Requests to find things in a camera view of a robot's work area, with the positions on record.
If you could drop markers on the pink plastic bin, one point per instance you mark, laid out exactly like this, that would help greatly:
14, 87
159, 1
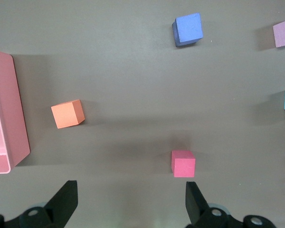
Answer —
7, 107

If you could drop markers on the purple foam block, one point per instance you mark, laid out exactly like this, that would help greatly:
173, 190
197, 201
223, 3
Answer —
188, 29

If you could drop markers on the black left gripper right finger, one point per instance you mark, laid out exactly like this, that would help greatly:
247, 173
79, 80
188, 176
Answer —
204, 217

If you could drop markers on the brown table cover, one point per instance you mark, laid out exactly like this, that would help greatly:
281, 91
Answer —
133, 83

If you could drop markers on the orange foam block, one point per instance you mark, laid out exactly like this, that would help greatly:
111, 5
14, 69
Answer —
66, 115

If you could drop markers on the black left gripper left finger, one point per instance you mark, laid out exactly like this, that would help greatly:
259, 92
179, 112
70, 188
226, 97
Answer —
50, 216

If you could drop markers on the red foam block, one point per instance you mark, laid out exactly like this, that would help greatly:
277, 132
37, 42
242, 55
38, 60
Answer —
184, 165

